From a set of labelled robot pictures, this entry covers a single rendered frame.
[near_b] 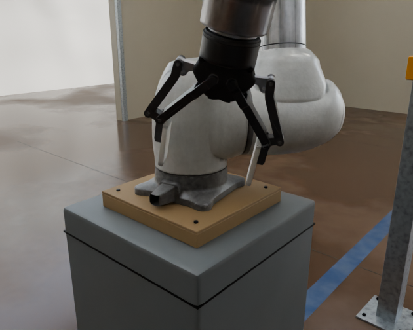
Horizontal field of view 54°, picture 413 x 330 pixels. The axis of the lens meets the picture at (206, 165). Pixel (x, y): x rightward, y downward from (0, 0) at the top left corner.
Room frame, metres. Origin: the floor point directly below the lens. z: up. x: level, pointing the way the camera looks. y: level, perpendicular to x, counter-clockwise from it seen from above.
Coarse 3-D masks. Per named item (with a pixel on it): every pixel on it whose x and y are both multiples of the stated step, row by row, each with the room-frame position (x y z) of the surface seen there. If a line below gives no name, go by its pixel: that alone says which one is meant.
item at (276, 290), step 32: (96, 224) 0.72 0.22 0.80; (128, 224) 0.72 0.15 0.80; (256, 224) 0.72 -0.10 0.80; (288, 224) 0.75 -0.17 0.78; (96, 256) 0.72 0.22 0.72; (128, 256) 0.65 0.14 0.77; (160, 256) 0.60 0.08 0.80; (192, 256) 0.60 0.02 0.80; (224, 256) 0.60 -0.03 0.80; (256, 256) 0.66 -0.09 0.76; (288, 256) 0.76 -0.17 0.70; (96, 288) 0.73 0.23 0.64; (128, 288) 0.66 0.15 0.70; (160, 288) 0.60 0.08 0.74; (192, 288) 0.55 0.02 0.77; (224, 288) 0.59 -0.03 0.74; (256, 288) 0.67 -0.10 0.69; (288, 288) 0.76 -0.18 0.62; (96, 320) 0.74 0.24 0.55; (128, 320) 0.66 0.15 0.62; (160, 320) 0.60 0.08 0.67; (192, 320) 0.55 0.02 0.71; (224, 320) 0.59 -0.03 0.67; (256, 320) 0.67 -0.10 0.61; (288, 320) 0.77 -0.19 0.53
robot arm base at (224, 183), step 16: (160, 176) 0.78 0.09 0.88; (176, 176) 0.75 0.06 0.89; (192, 176) 0.75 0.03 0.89; (208, 176) 0.76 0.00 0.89; (224, 176) 0.79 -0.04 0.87; (240, 176) 0.86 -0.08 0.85; (144, 192) 0.78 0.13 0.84; (160, 192) 0.72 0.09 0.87; (176, 192) 0.74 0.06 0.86; (192, 192) 0.74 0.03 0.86; (208, 192) 0.75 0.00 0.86; (224, 192) 0.78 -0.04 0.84; (208, 208) 0.71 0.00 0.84
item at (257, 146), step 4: (256, 140) 0.57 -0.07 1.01; (256, 144) 0.56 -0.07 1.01; (260, 144) 0.56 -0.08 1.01; (256, 148) 0.55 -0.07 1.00; (260, 148) 0.55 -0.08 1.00; (256, 152) 0.55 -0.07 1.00; (252, 156) 0.57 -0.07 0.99; (256, 156) 0.56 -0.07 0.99; (252, 160) 0.56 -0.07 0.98; (256, 160) 0.56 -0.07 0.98; (252, 164) 0.56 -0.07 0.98; (248, 168) 0.59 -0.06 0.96; (252, 168) 0.56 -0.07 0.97; (248, 172) 0.57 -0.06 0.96; (252, 172) 0.56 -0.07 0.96; (248, 176) 0.56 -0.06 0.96; (252, 176) 0.56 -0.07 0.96; (248, 180) 0.57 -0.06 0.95; (248, 184) 0.57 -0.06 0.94
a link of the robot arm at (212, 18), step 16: (208, 0) 0.51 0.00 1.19; (224, 0) 0.49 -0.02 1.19; (240, 0) 0.49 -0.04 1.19; (256, 0) 0.49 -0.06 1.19; (272, 0) 0.50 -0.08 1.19; (208, 16) 0.51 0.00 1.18; (224, 16) 0.49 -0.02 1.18; (240, 16) 0.49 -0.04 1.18; (256, 16) 0.49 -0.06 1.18; (272, 16) 0.52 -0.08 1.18; (224, 32) 0.50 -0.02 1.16; (240, 32) 0.49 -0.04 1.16; (256, 32) 0.50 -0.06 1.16
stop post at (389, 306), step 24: (408, 72) 1.43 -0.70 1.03; (408, 120) 1.43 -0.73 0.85; (408, 144) 1.42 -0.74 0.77; (408, 168) 1.41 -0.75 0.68; (408, 192) 1.41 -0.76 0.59; (408, 216) 1.40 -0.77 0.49; (408, 240) 1.39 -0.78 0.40; (384, 264) 1.44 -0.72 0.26; (408, 264) 1.42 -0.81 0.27; (384, 288) 1.43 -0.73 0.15; (360, 312) 1.46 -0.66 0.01; (384, 312) 1.42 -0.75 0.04; (408, 312) 1.46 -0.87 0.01
